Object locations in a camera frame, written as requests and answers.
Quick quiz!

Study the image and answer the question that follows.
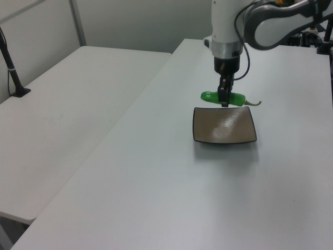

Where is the dark robot arm cable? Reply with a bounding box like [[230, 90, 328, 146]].
[[233, 0, 263, 80]]

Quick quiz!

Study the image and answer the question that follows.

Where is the grey partition post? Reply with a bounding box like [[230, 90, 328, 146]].
[[69, 0, 87, 48]]

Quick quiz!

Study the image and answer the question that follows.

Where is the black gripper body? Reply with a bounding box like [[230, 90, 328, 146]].
[[213, 54, 240, 76]]

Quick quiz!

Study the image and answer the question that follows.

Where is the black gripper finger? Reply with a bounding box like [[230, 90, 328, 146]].
[[226, 73, 235, 93], [217, 74, 231, 108]]

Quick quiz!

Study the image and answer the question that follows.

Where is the black camera stand with base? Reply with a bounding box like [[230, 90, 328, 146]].
[[0, 26, 32, 98]]

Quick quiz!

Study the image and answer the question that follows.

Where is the black camera stand with clamp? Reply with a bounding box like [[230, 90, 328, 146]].
[[315, 15, 333, 55]]

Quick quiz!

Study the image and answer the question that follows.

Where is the green chili pepper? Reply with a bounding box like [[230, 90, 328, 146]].
[[200, 91, 262, 107]]

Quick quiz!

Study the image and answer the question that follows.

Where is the black electronics box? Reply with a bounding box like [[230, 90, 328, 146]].
[[283, 35, 304, 46]]

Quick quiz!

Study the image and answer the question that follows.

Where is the square brown ceramic plate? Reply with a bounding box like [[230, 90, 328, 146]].
[[192, 105, 258, 144]]

